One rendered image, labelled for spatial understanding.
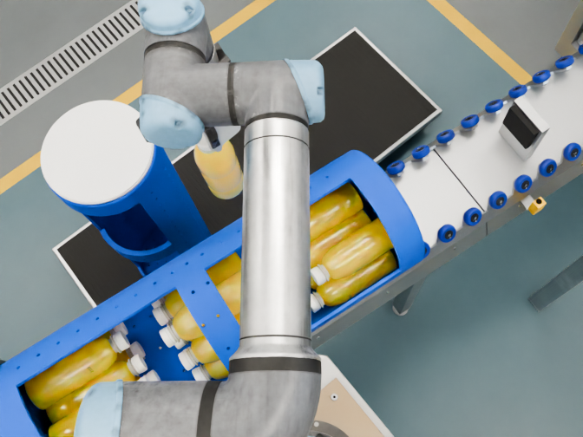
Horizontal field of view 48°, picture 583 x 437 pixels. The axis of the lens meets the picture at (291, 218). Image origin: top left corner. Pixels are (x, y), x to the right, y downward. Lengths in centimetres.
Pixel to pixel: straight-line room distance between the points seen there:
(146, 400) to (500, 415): 195
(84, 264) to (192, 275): 129
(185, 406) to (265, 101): 34
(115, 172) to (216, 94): 87
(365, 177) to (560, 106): 68
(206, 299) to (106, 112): 63
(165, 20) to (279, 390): 44
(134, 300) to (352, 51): 172
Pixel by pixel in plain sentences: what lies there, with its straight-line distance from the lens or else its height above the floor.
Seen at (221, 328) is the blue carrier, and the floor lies 122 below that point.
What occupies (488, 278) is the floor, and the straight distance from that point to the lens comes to 258.
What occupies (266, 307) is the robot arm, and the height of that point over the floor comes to 178.
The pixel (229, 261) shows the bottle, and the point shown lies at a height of 115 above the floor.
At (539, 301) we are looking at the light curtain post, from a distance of 253.
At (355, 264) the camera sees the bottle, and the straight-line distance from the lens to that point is 136.
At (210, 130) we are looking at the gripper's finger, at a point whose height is 156.
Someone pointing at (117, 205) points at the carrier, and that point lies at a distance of 162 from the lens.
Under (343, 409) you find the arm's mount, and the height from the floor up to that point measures 116.
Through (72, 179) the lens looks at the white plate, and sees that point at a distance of 164.
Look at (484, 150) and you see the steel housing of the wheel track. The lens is 172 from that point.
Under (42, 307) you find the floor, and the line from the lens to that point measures 273.
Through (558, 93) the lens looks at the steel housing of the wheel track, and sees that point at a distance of 184.
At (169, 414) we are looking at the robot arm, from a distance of 66.
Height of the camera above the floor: 243
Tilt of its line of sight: 70 degrees down
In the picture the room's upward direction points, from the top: 10 degrees counter-clockwise
